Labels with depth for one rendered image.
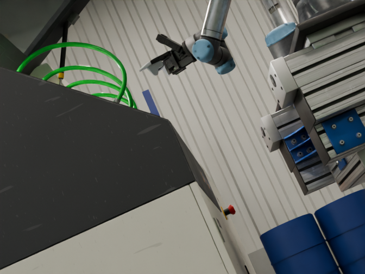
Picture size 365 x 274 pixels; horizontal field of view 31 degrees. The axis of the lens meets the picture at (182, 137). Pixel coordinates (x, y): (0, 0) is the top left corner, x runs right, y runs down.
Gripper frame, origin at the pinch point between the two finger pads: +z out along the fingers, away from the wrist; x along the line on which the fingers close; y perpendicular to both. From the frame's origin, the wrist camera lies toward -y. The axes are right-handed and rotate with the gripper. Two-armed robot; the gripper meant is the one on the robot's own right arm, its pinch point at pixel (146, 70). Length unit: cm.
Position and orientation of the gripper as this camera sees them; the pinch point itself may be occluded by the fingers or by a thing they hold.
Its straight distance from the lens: 263.4
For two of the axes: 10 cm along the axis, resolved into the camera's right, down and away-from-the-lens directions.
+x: 4.0, -0.7, 9.1
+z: -8.0, 4.7, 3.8
